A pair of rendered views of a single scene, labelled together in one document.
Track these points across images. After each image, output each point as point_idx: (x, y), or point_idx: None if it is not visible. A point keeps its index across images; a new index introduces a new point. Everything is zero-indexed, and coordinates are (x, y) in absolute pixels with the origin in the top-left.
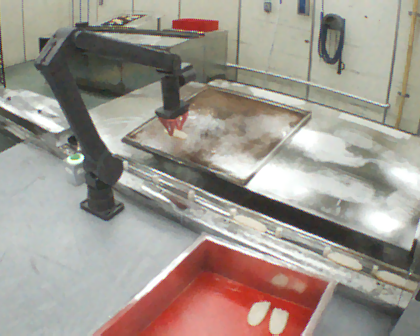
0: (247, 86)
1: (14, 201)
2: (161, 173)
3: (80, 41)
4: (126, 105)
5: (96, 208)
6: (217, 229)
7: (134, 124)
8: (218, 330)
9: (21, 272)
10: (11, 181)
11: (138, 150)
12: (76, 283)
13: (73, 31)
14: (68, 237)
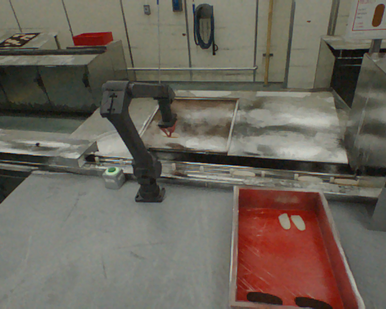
0: (188, 91)
1: (74, 220)
2: (174, 161)
3: (134, 91)
4: (101, 122)
5: (151, 197)
6: (231, 182)
7: None
8: (273, 238)
9: (129, 265)
10: (54, 207)
11: None
12: (175, 249)
13: (127, 84)
14: (144, 224)
